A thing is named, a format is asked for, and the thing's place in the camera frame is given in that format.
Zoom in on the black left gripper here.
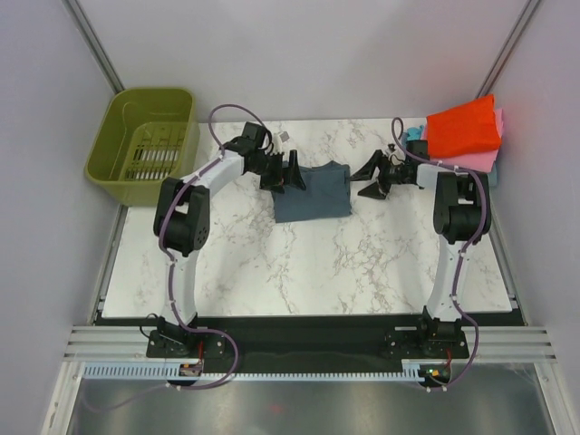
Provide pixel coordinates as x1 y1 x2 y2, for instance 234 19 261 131
249 151 305 195

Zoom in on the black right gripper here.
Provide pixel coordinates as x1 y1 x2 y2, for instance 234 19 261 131
349 150 410 200

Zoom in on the slate blue t shirt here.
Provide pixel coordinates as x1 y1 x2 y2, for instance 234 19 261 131
272 160 352 223

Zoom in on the olive green plastic basket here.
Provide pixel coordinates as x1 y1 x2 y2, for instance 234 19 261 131
84 87 200 207

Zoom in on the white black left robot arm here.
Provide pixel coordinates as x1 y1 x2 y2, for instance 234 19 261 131
153 122 306 356

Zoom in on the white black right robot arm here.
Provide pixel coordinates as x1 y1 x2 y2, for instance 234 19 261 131
350 140 491 357

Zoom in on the folded teal t shirt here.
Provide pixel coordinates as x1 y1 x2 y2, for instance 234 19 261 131
406 125 427 140

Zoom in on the folded red t shirt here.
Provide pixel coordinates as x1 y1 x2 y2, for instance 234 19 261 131
426 94 501 159

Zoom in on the folded grey blue t shirt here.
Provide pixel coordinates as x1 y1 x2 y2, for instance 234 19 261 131
488 163 498 189

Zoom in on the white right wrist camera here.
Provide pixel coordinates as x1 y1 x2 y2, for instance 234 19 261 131
387 143 397 159

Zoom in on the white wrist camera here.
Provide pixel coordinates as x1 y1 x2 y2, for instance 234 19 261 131
387 143 397 159
271 130 290 155

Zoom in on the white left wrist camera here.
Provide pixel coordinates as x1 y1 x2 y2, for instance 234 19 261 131
271 130 290 155

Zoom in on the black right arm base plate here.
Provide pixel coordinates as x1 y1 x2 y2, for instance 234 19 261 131
385 329 470 360

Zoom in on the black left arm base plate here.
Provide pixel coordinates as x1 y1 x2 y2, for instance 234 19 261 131
146 330 228 359

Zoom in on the light blue slotted cable duct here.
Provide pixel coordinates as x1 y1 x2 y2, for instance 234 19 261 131
82 361 452 382

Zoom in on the aluminium right corner post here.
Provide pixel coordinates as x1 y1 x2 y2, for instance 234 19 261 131
476 0 544 98

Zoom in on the aluminium corner post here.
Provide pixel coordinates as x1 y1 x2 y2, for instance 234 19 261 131
476 0 544 98
62 0 125 94

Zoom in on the aluminium extrusion rail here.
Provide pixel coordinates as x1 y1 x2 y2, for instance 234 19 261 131
64 324 556 363

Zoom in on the aluminium left corner post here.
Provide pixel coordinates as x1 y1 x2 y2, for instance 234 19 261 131
62 0 125 94

